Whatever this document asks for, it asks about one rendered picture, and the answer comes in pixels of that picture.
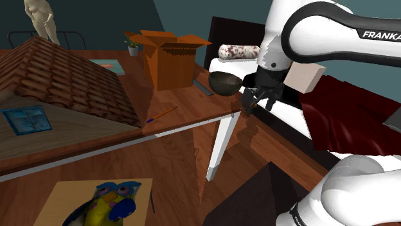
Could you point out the grey laptop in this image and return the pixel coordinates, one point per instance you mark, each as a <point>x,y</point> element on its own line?
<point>394,122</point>

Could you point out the yellow pencil with blue end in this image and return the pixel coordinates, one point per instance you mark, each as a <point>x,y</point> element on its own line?
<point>161,115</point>

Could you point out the beige block cushion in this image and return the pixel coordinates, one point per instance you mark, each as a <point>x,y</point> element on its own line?
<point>304,78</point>

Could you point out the white red patterned bolster pillow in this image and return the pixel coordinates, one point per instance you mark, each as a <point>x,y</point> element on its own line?
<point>238,51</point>

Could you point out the grey ruler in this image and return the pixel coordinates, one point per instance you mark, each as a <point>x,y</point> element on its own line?
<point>202,87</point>

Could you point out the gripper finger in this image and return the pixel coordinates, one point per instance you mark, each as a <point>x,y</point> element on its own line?
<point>250,98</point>
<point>272,100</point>

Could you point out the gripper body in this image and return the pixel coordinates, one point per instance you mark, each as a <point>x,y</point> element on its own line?
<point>266,79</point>

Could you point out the dark red blanket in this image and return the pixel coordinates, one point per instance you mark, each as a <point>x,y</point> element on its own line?
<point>344,119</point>

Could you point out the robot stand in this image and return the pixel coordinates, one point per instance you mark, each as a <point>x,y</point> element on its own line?
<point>250,200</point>

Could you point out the model house with tiled roof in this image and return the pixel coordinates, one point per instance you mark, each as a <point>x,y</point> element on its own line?
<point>62,78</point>

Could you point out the open brown cardboard box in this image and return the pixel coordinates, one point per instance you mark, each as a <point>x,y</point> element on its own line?
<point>172,69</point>

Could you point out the teal book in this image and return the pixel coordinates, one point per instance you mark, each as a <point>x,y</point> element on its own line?
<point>109,66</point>

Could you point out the black metal frame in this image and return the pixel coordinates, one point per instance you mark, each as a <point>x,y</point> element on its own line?
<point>73,32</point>

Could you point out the wooden table with white legs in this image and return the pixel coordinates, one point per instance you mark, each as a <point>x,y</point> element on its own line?
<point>188,103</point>

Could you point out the dark bowl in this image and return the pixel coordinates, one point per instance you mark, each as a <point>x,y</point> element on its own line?
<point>224,86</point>

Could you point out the beige human figure statue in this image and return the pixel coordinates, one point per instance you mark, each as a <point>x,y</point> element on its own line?
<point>42,18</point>

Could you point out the small potted green plant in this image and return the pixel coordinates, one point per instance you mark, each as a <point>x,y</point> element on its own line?
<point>133,50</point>

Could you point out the bed with dark headboard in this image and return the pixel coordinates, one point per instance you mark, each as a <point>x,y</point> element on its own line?
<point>231,67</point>

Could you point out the yellow blue owl toy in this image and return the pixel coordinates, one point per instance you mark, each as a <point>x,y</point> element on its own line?
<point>103,209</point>

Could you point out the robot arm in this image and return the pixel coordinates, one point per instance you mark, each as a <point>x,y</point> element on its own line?
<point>313,34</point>

